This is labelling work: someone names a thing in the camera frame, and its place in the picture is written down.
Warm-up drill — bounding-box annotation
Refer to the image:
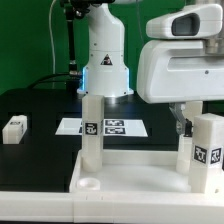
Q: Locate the black camera pole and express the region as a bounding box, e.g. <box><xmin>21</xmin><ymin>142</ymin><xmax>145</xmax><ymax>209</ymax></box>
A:
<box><xmin>60</xmin><ymin>0</ymin><xmax>89</xmax><ymax>77</ymax></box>

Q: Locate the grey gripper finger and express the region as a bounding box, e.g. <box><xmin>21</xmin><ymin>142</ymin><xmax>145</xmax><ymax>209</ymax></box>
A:
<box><xmin>169</xmin><ymin>102</ymin><xmax>193</xmax><ymax>137</ymax></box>

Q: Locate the white cable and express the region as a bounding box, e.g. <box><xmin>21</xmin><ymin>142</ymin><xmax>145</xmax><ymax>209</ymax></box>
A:
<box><xmin>48</xmin><ymin>0</ymin><xmax>60</xmax><ymax>90</ymax></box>

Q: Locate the white desk top tray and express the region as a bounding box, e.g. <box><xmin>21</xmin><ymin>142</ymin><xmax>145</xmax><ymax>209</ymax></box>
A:
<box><xmin>68</xmin><ymin>147</ymin><xmax>224</xmax><ymax>198</ymax></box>

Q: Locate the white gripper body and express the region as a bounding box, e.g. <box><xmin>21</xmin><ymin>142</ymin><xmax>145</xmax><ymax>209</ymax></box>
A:
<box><xmin>137</xmin><ymin>0</ymin><xmax>224</xmax><ymax>103</ymax></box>

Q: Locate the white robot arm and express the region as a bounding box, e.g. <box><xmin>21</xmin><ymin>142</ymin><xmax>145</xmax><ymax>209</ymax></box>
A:
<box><xmin>80</xmin><ymin>0</ymin><xmax>224</xmax><ymax>134</ymax></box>

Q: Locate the white front fence bar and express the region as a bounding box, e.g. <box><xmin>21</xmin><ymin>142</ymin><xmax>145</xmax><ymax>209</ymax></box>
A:
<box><xmin>0</xmin><ymin>192</ymin><xmax>224</xmax><ymax>224</ymax></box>

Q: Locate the black cable bundle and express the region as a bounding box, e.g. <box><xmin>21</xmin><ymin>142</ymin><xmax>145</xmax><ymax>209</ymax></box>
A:
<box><xmin>27</xmin><ymin>72</ymin><xmax>83</xmax><ymax>90</ymax></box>

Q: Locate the white marker sheet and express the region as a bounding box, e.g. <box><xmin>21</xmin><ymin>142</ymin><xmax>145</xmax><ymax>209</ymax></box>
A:
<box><xmin>56</xmin><ymin>118</ymin><xmax>148</xmax><ymax>137</ymax></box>

